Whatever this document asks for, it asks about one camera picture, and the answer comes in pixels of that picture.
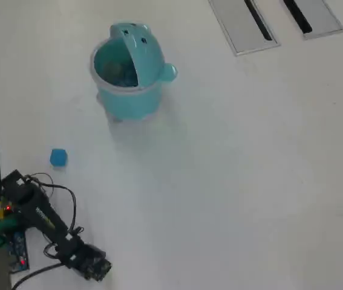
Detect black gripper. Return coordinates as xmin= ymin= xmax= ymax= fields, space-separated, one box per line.
xmin=57 ymin=235 xmax=107 ymax=269

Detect blue lego block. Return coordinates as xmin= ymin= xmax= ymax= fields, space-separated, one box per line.
xmin=49 ymin=147 xmax=68 ymax=167

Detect teal hippo shaped bin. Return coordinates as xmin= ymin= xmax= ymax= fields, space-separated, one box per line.
xmin=90 ymin=21 xmax=178 ymax=121

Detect blue controller circuit board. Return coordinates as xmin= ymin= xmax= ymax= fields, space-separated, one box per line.
xmin=9 ymin=231 xmax=30 ymax=272

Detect thin black servo wires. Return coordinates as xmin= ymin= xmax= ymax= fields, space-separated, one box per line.
xmin=22 ymin=172 xmax=84 ymax=236

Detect metal table cable hatch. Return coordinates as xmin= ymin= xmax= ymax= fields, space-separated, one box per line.
xmin=278 ymin=0 xmax=343 ymax=41
xmin=208 ymin=0 xmax=281 ymax=57

